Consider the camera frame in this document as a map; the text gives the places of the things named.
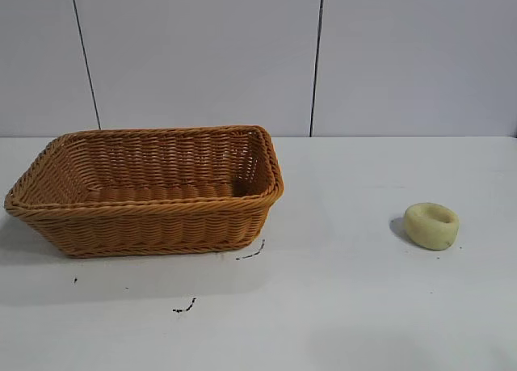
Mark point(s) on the woven wicker basket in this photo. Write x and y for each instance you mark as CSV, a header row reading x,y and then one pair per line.
x,y
161,225

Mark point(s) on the pale yellow egg yolk pastry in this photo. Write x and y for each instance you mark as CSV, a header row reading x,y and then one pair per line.
x,y
431,231

